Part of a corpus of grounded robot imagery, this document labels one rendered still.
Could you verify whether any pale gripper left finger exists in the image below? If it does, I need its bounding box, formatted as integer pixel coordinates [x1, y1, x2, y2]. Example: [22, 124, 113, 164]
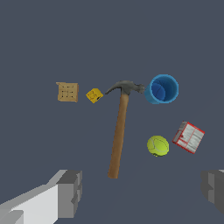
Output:
[0, 169, 83, 224]

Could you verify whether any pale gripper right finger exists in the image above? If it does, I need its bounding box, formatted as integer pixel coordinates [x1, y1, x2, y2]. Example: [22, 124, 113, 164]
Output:
[199, 169, 224, 215]

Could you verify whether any red and white box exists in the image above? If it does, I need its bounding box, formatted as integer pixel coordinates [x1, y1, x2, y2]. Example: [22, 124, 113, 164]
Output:
[171, 121, 206, 155]

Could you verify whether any yellow green tennis ball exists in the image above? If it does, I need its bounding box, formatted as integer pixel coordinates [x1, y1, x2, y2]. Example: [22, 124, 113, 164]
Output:
[146, 135, 170, 158]

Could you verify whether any tan wooden block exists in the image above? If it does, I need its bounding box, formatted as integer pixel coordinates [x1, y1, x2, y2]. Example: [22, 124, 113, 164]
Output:
[55, 81, 80, 103]

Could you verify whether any small yellow box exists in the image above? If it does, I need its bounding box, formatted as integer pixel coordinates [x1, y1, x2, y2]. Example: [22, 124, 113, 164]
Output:
[85, 87, 104, 104]

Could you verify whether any blue plastic cup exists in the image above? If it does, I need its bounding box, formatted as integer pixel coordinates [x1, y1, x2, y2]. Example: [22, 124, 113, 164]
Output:
[144, 73, 179, 105]

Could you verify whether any wooden handled claw hammer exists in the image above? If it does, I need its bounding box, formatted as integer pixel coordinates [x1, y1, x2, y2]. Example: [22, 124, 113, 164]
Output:
[104, 80, 146, 179]

